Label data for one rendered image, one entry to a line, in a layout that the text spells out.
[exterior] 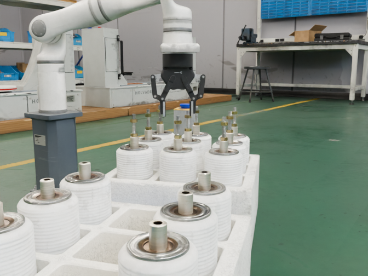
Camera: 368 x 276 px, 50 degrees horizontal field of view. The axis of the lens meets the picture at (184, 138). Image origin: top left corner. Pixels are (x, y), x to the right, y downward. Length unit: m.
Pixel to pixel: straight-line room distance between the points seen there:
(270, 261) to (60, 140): 0.82
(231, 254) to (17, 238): 0.31
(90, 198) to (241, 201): 0.36
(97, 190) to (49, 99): 0.73
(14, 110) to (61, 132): 1.69
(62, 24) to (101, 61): 2.38
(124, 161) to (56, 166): 0.47
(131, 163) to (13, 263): 0.50
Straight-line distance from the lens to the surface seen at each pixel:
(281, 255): 1.05
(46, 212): 0.65
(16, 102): 3.11
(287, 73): 6.21
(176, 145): 1.00
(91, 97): 3.87
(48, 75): 1.43
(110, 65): 3.76
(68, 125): 1.45
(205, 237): 0.57
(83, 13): 1.36
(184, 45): 0.92
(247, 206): 0.94
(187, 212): 0.58
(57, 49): 1.47
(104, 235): 0.72
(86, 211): 0.76
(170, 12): 0.97
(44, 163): 1.47
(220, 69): 6.72
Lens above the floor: 0.46
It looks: 10 degrees down
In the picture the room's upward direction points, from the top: straight up
